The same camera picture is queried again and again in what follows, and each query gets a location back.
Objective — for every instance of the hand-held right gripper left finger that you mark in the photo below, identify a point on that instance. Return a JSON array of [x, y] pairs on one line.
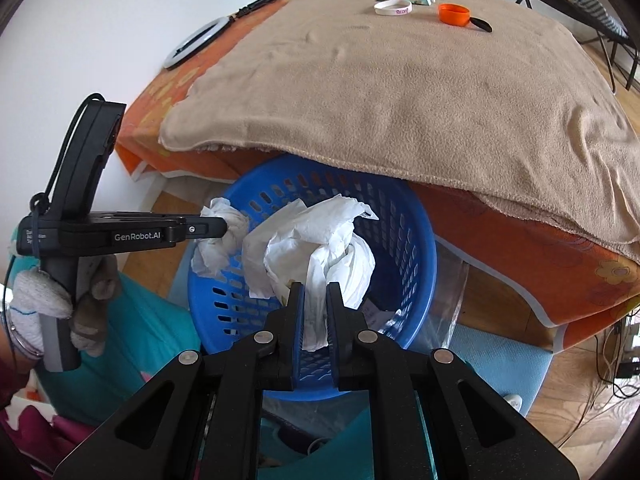
[[297, 320]]

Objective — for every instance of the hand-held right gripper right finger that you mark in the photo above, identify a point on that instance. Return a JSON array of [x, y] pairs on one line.
[[335, 325]]

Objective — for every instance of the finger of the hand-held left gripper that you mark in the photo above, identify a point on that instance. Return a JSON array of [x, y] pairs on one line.
[[200, 228]]

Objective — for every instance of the small white tissue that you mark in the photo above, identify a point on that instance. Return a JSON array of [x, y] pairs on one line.
[[215, 255]]

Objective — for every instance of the large white tissue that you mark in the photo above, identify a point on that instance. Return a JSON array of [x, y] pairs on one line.
[[310, 245]]

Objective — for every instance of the blue plastic basket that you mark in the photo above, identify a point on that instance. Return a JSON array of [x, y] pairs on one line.
[[400, 270]]

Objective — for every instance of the person's left forearm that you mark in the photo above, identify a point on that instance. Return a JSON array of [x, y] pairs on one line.
[[7, 332]]

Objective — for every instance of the person's left hand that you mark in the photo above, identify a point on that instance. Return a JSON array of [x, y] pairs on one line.
[[95, 300]]

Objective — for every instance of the light blue floor mat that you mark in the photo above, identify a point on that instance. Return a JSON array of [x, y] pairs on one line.
[[500, 360]]

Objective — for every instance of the floral magenta garment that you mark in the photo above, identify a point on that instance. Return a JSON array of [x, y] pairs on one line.
[[30, 425]]

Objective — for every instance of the orange floral bed sheet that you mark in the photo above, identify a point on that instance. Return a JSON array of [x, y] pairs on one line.
[[550, 285]]

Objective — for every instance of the beige towel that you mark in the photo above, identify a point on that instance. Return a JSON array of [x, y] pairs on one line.
[[400, 110]]

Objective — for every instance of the white wristband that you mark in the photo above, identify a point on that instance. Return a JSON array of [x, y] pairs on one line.
[[400, 10]]

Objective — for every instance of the orange plastic cap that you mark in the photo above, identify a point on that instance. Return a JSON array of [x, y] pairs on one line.
[[452, 16]]

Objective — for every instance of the small black scoop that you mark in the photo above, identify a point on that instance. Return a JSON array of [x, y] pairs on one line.
[[482, 24]]

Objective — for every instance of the striped grey cloth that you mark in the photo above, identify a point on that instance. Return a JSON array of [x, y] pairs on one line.
[[600, 17]]

